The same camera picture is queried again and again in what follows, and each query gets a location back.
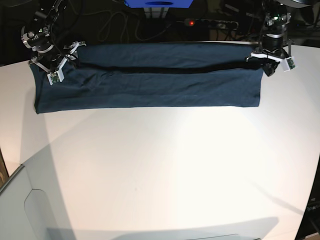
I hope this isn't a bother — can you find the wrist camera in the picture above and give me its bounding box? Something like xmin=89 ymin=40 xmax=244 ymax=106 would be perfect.
xmin=281 ymin=56 xmax=296 ymax=72
xmin=47 ymin=69 xmax=65 ymax=86

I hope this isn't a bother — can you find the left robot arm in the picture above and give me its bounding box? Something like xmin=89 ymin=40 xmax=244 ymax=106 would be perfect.
xmin=246 ymin=0 xmax=296 ymax=77

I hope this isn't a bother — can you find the dark blue T-shirt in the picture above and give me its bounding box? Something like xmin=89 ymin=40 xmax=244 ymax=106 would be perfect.
xmin=30 ymin=42 xmax=264 ymax=114

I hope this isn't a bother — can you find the grey panel at table corner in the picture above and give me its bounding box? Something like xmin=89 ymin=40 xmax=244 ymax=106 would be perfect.
xmin=0 ymin=164 xmax=76 ymax=240

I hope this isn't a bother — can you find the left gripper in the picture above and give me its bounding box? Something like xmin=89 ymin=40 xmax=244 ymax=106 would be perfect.
xmin=246 ymin=34 xmax=293 ymax=76

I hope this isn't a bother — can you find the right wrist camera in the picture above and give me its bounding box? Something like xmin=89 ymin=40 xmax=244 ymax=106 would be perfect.
xmin=47 ymin=69 xmax=65 ymax=86

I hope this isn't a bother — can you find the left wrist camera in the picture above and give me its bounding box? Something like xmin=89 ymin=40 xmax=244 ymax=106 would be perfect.
xmin=281 ymin=56 xmax=296 ymax=72

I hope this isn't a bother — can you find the blue box on stand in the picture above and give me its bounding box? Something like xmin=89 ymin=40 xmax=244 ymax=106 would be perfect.
xmin=124 ymin=0 xmax=193 ymax=9

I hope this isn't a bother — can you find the grey looped cable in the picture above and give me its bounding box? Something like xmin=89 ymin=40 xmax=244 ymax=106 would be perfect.
xmin=97 ymin=9 xmax=173 ymax=43

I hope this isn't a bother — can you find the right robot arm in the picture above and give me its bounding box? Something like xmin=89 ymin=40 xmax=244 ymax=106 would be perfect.
xmin=20 ymin=0 xmax=86 ymax=85

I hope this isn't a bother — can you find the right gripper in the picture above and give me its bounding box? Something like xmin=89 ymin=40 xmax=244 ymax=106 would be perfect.
xmin=28 ymin=41 xmax=86 ymax=76

